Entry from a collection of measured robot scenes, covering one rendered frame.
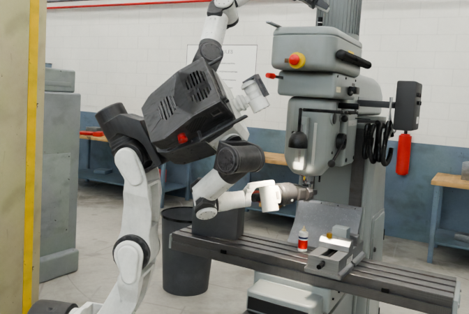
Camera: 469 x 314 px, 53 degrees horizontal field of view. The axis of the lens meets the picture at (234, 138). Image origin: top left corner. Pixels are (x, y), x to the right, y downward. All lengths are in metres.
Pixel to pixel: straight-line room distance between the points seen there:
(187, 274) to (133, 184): 2.26
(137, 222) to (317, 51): 0.91
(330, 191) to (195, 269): 1.81
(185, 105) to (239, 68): 5.36
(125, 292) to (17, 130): 1.42
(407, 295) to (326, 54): 0.93
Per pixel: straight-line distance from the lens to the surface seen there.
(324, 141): 1.90
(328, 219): 2.37
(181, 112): 1.55
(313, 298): 1.94
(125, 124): 1.74
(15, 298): 3.23
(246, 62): 6.84
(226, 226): 2.17
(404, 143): 6.01
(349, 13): 2.18
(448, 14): 6.21
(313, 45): 1.78
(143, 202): 1.75
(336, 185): 2.37
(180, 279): 3.94
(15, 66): 2.95
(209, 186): 1.65
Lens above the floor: 1.61
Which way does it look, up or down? 5 degrees down
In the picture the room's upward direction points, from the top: 4 degrees clockwise
